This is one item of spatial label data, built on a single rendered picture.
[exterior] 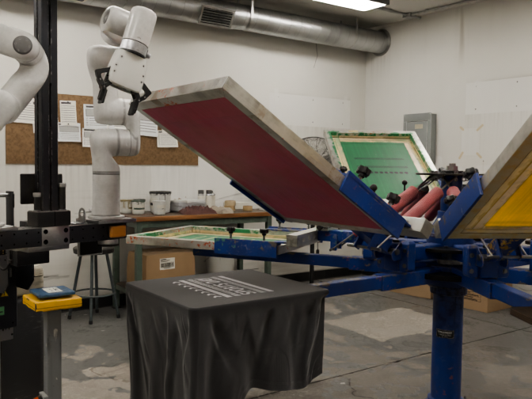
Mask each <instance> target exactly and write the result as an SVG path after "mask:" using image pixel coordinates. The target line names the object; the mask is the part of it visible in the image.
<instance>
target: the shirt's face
mask: <svg viewBox="0 0 532 399"><path fill-rule="evenodd" d="M215 276H226V277H230V278H232V279H237V280H240V281H243V282H247V283H251V284H254V285H257V286H260V287H265V288H268V289H271V290H274V291H269V292H263V293H257V294H246V295H239V296H234V297H228V298H212V297H210V296H208V295H205V294H201V293H199V292H196V291H193V290H190V289H188V288H185V287H181V286H178V285H176V284H174V283H170V282H172V281H179V280H186V279H200V278H207V277H215ZM129 283H130V284H133V285H135V286H137V287H141V288H142V289H145V290H147V291H150V292H153V293H155V294H157V295H161V296H162V297H165V298H168V299H170V300H173V301H174V302H178V303H180V304H182V305H185V306H188V307H191V308H200V307H206V306H217V305H222V304H228V303H234V302H244V301H250V300H256V299H262V298H272V297H278V296H284V295H294V294H300V293H306V292H311V291H322V290H328V289H326V288H323V287H317V286H314V285H310V284H307V283H302V282H299V281H295V280H292V279H286V278H283V277H279V276H276V275H270V274H267V273H263V272H259V271H255V270H252V269H244V270H236V271H228V272H214V273H207V274H199V275H185V276H177V277H169V278H161V279H148V280H139V281H132V282H129Z"/></svg>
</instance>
